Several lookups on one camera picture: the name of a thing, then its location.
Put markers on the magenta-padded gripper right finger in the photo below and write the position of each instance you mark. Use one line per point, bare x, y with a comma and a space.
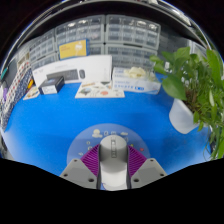
148, 171

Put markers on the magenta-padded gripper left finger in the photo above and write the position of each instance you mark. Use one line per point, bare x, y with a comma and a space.
78, 171

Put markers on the grey computer mouse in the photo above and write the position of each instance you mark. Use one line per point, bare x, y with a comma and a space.
113, 163

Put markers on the round blue printed mouse pad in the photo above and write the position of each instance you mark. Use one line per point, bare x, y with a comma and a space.
83, 140

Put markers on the printed sticker sheet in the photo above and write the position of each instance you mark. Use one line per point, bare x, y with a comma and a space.
100, 90
31, 93

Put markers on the white and blue glove box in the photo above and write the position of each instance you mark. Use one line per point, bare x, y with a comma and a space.
135, 83

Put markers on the green plant in white pot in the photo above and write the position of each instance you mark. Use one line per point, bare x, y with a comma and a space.
176, 86

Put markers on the small black product box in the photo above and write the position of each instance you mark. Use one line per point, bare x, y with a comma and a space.
51, 86

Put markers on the long white keyboard box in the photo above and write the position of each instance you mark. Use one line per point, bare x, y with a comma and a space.
96, 68

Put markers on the yellow and blue box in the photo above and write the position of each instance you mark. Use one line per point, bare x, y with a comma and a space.
73, 49

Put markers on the grey metal shelf unit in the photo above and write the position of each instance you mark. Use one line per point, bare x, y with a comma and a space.
116, 8

